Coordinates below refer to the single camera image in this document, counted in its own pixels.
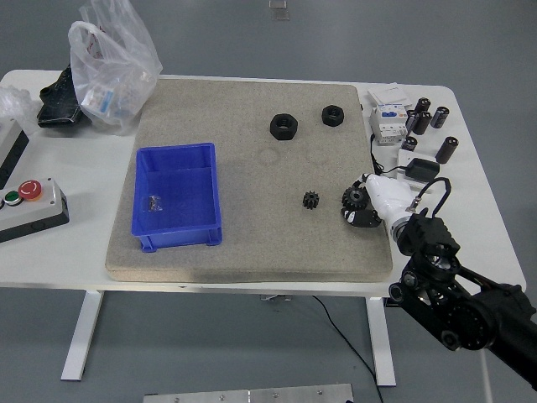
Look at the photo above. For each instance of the small black hex nut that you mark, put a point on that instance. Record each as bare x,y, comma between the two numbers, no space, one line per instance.
333,114

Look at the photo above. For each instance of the clear plastic shopping bag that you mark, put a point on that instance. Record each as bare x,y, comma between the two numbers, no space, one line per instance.
109,75

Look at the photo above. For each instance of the grey emergency stop button box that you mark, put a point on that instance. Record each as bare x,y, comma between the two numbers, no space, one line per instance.
29,214

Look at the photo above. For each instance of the white card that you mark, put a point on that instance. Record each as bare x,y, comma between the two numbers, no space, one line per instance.
405,157

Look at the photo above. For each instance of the black plastic tool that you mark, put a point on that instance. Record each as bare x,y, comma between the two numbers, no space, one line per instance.
56,105

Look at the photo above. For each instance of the silver metal plate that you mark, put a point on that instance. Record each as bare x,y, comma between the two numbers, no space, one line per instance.
251,396

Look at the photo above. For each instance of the black capacitor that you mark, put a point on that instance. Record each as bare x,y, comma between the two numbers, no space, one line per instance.
439,116
423,122
409,143
446,149
423,104
412,121

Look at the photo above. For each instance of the blue plastic box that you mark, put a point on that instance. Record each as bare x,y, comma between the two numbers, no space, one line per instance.
180,184

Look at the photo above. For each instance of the metal table bracket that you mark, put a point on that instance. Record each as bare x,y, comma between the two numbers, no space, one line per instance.
274,298

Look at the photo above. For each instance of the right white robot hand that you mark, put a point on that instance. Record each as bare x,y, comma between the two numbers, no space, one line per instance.
388,197

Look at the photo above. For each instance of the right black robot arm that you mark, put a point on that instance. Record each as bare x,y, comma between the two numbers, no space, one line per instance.
432,239

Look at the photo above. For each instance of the white circuit breaker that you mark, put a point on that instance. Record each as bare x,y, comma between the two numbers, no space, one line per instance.
388,126

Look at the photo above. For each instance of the large black gear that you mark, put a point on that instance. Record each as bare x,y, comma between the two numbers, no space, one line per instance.
351,197

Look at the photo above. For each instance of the black power adapter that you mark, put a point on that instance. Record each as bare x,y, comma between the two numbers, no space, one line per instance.
423,169

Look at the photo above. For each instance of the grey-brown mat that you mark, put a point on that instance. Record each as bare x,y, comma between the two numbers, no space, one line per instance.
251,210

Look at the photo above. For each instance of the black table controller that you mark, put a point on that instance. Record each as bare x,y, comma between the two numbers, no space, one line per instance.
387,302

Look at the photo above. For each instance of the small black gear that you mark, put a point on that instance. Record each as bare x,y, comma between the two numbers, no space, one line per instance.
311,200

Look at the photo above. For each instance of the crumpled clear plastic wrap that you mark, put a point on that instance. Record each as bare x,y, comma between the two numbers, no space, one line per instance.
12,103

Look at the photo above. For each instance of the floor socket cover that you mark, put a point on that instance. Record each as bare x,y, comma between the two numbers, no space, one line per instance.
279,12

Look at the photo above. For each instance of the large black hex nut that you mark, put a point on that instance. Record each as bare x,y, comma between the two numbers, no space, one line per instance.
284,127

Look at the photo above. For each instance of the white table leg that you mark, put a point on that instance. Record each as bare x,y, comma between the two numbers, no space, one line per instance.
84,331
379,336

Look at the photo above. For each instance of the small clear screw bag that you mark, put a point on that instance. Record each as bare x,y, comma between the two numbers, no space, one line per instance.
154,203

